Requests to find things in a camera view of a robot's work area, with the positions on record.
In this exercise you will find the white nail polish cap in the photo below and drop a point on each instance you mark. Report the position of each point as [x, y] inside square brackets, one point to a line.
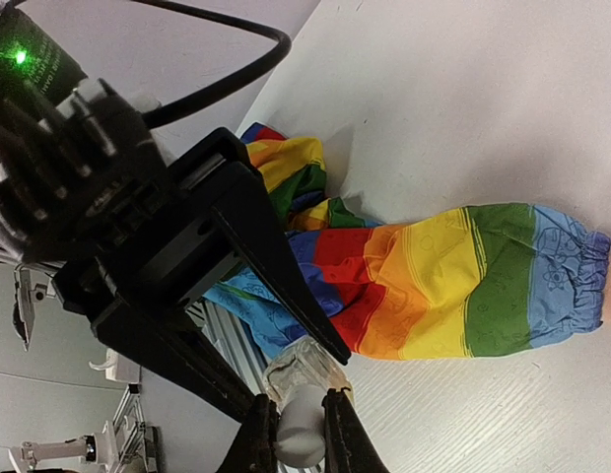
[300, 439]

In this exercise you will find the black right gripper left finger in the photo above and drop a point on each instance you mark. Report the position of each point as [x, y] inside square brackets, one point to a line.
[252, 450]

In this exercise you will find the rainbow striped jacket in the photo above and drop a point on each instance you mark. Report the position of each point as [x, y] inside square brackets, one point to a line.
[476, 281]

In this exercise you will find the clear nail polish bottle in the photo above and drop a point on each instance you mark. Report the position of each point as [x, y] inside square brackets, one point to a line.
[304, 362]

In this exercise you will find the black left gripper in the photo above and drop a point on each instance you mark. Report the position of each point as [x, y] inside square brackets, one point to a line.
[83, 185]

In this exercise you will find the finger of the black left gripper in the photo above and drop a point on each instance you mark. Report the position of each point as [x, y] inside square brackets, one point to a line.
[169, 344]
[242, 210]

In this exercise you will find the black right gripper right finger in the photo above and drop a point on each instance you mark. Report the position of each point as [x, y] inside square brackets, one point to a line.
[348, 446]

